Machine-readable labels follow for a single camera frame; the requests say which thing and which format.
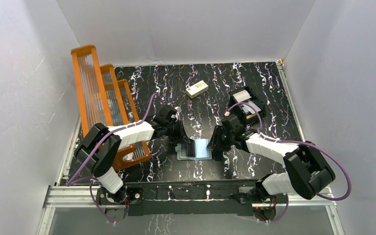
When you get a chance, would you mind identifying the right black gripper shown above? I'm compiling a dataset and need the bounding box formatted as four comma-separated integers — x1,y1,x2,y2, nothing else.
206,125,235,152

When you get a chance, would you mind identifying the mint green card holder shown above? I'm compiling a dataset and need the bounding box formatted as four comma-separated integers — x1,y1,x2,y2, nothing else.
175,139,212,161

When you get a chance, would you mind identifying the black VIP credit card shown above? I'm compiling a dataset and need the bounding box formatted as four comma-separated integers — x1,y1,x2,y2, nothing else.
186,143,196,158

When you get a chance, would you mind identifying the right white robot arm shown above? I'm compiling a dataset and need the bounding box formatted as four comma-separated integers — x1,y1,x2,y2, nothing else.
207,115,336,203

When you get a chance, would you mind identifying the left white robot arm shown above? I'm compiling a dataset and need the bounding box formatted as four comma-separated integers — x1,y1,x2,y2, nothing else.
74,105,195,204

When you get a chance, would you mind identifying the silver credit card in tray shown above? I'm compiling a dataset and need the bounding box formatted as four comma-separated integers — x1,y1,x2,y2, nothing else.
233,90,252,103

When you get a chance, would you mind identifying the black card tray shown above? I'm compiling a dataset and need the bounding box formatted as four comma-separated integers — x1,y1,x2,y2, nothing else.
228,86,266,125

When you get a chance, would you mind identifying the small cream cardboard box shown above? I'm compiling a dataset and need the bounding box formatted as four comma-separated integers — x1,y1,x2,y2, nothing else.
186,80,209,99

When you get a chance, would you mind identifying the orange acrylic file rack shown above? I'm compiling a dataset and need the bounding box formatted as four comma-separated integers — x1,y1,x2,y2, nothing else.
70,45,152,172

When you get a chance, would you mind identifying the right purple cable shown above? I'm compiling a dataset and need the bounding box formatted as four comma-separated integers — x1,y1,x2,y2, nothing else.
225,102,352,223

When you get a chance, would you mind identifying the purple cable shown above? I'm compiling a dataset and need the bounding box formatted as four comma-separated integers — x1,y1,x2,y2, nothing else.
225,102,352,223
66,93,163,224

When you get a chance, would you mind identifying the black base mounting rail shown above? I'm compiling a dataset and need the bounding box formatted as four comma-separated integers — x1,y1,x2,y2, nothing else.
96,179,287,222

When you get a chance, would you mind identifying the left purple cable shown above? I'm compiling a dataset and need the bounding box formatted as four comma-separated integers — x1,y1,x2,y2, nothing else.
66,93,163,224

